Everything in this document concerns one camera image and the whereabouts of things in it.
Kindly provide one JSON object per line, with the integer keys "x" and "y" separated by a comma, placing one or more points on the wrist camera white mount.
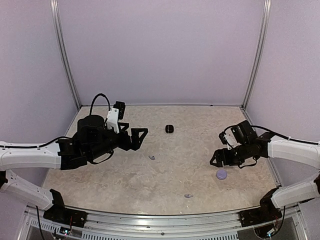
{"x": 228, "y": 140}
{"x": 115, "y": 114}

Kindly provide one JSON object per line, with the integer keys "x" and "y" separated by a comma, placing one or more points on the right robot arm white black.
{"x": 271, "y": 145}

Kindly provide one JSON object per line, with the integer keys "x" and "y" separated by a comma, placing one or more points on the purple charging case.
{"x": 221, "y": 174}

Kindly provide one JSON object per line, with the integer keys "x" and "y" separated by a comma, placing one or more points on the aluminium corner post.
{"x": 54, "y": 6}
{"x": 258, "y": 53}

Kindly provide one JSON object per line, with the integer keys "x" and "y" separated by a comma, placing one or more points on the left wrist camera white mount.
{"x": 115, "y": 114}

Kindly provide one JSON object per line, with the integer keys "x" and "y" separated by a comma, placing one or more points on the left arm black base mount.
{"x": 59, "y": 213}

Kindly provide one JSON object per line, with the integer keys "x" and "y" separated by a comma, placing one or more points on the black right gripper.
{"x": 218, "y": 153}

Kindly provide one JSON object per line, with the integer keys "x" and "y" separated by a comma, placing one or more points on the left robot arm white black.
{"x": 94, "y": 138}

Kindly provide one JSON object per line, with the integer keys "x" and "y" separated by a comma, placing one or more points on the aluminium front rail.
{"x": 102, "y": 225}

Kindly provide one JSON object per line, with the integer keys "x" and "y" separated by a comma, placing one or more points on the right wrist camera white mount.
{"x": 228, "y": 140}

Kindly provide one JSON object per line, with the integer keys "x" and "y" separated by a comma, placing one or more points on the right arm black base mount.
{"x": 266, "y": 211}

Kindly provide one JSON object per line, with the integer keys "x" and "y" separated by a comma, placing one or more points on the left aluminium corner post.
{"x": 54, "y": 6}

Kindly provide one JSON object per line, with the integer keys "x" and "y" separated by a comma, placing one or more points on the right aluminium corner post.
{"x": 258, "y": 53}

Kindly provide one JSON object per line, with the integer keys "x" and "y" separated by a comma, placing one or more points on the black charging case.
{"x": 169, "y": 128}

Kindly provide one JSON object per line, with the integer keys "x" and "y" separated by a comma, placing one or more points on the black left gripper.
{"x": 135, "y": 143}

